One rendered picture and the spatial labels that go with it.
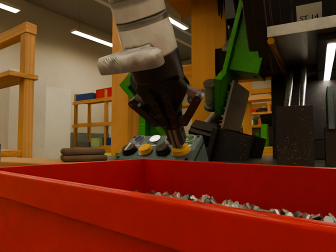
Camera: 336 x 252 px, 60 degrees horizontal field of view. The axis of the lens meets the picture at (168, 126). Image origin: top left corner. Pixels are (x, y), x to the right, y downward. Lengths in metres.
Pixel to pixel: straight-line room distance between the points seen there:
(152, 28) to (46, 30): 8.63
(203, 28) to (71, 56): 8.18
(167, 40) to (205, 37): 0.78
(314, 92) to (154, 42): 0.54
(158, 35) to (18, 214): 0.26
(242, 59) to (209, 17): 0.50
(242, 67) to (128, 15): 0.39
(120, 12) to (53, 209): 0.27
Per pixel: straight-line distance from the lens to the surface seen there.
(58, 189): 0.18
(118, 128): 1.29
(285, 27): 0.52
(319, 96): 0.83
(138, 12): 0.38
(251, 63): 0.71
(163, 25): 0.39
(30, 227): 0.22
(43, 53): 8.75
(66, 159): 0.68
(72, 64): 9.20
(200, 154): 0.52
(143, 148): 0.52
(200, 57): 1.15
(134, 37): 0.39
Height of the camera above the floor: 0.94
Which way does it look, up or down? 3 degrees up
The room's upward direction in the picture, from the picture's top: straight up
